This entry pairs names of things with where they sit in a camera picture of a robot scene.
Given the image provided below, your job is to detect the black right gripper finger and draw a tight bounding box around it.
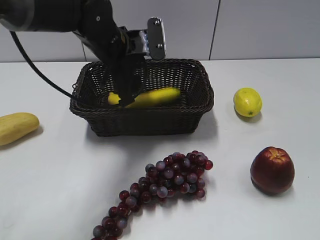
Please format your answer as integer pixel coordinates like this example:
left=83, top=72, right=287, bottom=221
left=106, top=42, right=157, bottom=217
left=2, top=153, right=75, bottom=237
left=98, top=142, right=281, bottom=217
left=111, top=59, right=134, bottom=107

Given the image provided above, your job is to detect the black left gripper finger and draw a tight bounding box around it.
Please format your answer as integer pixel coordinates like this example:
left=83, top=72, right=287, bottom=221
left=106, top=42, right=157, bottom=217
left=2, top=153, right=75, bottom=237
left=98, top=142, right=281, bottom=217
left=124, top=55, right=146, bottom=106

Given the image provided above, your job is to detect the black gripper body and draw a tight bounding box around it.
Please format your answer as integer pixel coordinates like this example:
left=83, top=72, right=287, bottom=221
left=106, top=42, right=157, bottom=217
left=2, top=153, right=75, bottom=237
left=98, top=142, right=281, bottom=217
left=83, top=0, right=148, bottom=65

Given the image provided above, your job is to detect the yellow banana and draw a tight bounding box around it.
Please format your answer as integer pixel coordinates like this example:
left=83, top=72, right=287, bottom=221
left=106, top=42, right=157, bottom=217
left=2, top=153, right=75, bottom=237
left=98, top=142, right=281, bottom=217
left=107, top=86, right=181, bottom=109

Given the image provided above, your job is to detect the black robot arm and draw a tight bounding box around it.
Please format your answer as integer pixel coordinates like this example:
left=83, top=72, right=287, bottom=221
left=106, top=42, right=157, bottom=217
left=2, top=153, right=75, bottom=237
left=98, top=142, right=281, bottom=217
left=0, top=0, right=145, bottom=107

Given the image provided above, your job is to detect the black wicker basket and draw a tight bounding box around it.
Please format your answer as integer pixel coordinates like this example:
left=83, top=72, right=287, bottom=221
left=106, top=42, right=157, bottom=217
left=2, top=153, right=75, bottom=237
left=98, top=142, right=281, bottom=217
left=69, top=58, right=214, bottom=137

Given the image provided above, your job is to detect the red grape bunch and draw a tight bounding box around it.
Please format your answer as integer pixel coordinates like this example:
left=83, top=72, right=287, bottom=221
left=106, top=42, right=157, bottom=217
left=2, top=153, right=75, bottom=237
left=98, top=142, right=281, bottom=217
left=92, top=150, right=213, bottom=240

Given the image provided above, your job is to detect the yellow lemon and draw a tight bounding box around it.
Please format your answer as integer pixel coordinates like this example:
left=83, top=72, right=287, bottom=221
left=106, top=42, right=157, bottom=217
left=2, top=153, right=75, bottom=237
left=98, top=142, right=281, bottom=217
left=233, top=87, right=263, bottom=118

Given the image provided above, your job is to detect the yellow mango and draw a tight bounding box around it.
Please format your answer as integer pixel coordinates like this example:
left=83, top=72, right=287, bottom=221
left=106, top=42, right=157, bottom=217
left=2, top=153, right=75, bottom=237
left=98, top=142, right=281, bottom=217
left=0, top=112, right=40, bottom=147

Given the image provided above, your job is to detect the red apple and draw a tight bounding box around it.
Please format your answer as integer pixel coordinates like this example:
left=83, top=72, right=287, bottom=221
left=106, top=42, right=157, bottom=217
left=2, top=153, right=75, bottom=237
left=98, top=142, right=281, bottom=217
left=250, top=146, right=295, bottom=195

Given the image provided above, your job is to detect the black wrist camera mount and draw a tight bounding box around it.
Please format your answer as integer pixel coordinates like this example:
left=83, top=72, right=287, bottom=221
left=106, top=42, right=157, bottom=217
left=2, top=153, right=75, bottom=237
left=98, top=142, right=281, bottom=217
left=139, top=17, right=167, bottom=61

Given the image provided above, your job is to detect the black cable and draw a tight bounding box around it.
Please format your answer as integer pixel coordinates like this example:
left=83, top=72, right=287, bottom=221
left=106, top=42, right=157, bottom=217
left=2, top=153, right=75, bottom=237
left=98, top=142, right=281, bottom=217
left=9, top=30, right=79, bottom=101

